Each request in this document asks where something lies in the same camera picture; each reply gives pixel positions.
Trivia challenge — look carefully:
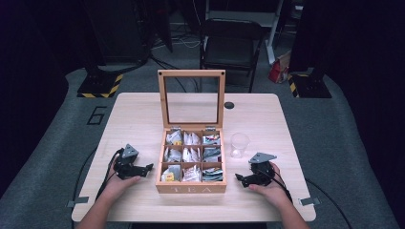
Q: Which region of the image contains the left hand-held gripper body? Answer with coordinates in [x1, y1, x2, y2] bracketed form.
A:
[113, 143, 141, 179]

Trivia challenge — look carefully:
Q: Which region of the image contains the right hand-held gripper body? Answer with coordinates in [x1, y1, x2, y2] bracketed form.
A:
[247, 152, 278, 187]

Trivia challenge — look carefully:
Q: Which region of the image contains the person's right hand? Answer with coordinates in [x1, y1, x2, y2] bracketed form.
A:
[248, 161, 292, 209]

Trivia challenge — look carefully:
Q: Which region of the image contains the person's left hand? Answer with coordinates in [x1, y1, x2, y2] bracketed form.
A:
[103, 166, 141, 199]

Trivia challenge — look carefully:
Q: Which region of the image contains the bunch of white-yellow tea packets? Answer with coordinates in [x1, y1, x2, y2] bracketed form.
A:
[160, 164, 182, 183]

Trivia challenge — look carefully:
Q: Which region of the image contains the bunch of white tea packets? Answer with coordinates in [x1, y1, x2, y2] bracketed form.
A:
[165, 130, 183, 146]
[182, 147, 202, 163]
[183, 131, 202, 146]
[163, 147, 182, 163]

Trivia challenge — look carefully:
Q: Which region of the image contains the bunch of blue-grey tea packets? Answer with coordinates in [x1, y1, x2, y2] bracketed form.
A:
[202, 134, 222, 146]
[202, 167, 224, 183]
[202, 146, 223, 163]

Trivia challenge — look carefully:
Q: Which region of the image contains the clear plastic cup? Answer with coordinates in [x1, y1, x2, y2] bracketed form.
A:
[229, 132, 251, 159]

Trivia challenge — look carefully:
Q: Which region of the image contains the bunch of white-red tea packets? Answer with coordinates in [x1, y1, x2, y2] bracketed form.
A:
[181, 164, 203, 183]

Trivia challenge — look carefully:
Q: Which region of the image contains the wooden tea box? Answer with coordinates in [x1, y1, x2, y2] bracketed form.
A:
[155, 69, 228, 195]

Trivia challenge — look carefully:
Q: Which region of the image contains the black stand base striped edge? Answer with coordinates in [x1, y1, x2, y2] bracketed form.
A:
[76, 67, 124, 99]
[287, 72, 332, 99]

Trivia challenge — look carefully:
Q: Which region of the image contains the red bag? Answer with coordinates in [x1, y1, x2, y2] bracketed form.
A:
[267, 51, 292, 85]

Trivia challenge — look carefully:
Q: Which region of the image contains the black folding chair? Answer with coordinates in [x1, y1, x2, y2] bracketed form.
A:
[199, 17, 267, 94]

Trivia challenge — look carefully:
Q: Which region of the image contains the right hand-held gripper cable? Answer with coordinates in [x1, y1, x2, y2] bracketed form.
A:
[261, 161, 294, 205]

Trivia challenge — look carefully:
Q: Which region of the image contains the hand-held gripper cable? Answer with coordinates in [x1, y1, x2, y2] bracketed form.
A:
[95, 147, 124, 202]
[261, 161, 294, 205]

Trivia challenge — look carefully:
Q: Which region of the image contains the left hand-held gripper cable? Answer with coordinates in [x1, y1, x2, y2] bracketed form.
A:
[95, 147, 124, 202]

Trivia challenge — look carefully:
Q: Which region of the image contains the grey table corner bracket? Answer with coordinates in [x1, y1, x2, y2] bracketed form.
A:
[298, 197, 321, 207]
[66, 196, 91, 209]

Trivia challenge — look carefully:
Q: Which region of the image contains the white floor cable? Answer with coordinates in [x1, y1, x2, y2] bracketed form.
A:
[152, 32, 203, 51]

